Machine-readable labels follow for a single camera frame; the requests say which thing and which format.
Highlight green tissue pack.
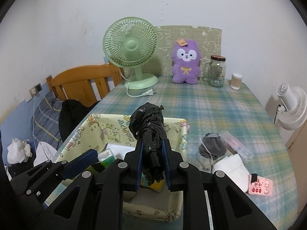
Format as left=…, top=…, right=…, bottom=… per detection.
left=97, top=148, right=116, bottom=168

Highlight pink wet wipes pack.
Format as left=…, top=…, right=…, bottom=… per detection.
left=248, top=173, right=273, bottom=196

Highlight white towel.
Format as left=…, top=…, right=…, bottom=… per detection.
left=213, top=154, right=250, bottom=193

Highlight clear plastic pencil pouch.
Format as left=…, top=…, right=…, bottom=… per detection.
left=220, top=131, right=253, bottom=162

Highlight cartoon tissue pack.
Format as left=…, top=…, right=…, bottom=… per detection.
left=140, top=172, right=165, bottom=193

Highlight gray socks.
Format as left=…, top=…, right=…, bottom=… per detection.
left=199, top=133, right=226, bottom=160

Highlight black umbrella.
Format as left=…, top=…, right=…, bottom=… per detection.
left=129, top=102, right=167, bottom=181

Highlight white garment on bed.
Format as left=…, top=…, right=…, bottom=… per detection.
left=33, top=141, right=57, bottom=167

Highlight white crumpled cloth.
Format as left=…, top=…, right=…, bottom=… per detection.
left=7, top=138, right=32, bottom=165

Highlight blue plaid pillow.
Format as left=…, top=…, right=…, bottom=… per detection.
left=31, top=91, right=62, bottom=150

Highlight yellow cartoon storage box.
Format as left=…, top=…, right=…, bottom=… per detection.
left=54, top=113, right=189, bottom=221

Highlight black clothing on chair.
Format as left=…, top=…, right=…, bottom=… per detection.
left=58, top=99, right=99, bottom=142

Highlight wooden bed headboard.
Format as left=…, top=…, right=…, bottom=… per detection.
left=46, top=63, right=123, bottom=107

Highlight beige door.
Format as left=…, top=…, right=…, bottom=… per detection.
left=286, top=122, right=307, bottom=214

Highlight white standing fan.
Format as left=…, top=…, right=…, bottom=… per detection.
left=276, top=83, right=306, bottom=131

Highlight cotton swab container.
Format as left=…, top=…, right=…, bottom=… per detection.
left=229, top=73, right=243, bottom=90

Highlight glass mason jar mug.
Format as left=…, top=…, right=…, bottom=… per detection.
left=205, top=55, right=226, bottom=87

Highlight green desk fan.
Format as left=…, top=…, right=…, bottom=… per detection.
left=102, top=17, right=158, bottom=98

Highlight purple plush bear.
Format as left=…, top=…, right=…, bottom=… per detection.
left=172, top=39, right=201, bottom=85

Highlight green patterned board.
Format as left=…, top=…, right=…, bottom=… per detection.
left=142, top=25, right=222, bottom=78

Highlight wall power outlet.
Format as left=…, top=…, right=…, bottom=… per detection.
left=29, top=83, right=43, bottom=97

